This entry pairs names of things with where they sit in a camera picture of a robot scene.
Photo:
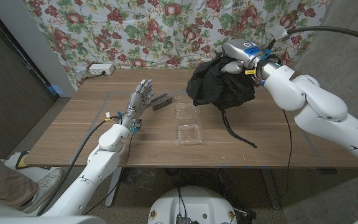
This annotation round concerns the grey brush with pale bristles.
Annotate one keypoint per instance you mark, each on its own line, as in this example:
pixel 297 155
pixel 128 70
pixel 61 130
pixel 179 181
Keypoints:
pixel 163 101

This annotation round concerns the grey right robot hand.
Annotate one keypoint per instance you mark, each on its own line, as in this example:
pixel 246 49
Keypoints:
pixel 241 51

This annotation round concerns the white sneaker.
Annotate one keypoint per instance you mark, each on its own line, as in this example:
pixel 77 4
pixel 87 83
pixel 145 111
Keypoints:
pixel 47 185

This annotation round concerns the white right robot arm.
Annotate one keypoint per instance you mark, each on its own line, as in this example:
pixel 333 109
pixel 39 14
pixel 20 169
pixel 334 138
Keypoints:
pixel 315 102

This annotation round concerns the light grey table leg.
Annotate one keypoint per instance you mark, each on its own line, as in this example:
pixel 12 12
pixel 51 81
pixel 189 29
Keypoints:
pixel 113 186

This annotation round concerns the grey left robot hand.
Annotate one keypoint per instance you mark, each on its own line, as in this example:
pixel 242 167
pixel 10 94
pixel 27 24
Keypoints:
pixel 138 101

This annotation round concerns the clear plastic clamshell container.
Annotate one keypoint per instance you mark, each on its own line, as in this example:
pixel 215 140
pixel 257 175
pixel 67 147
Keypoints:
pixel 188 133

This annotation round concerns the floral fruit print backdrop cloth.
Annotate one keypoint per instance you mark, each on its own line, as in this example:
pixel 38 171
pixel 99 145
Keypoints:
pixel 135 31

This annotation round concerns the blue tape piece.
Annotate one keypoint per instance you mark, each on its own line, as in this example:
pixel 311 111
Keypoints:
pixel 56 90

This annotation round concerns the person's leg in khaki trousers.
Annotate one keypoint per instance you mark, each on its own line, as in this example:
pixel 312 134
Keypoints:
pixel 2 183

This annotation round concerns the dark brown door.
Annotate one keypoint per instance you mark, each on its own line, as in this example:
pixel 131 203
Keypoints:
pixel 8 102

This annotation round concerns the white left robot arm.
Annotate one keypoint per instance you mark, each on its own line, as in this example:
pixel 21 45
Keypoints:
pixel 102 158

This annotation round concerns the white power strip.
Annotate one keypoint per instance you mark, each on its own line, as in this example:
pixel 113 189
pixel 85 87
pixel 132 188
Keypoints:
pixel 99 69

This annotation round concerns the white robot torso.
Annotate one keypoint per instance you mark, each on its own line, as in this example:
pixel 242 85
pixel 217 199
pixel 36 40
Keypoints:
pixel 194 202

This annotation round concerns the dark table leg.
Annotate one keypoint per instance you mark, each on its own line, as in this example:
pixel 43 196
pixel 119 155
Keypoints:
pixel 270 186

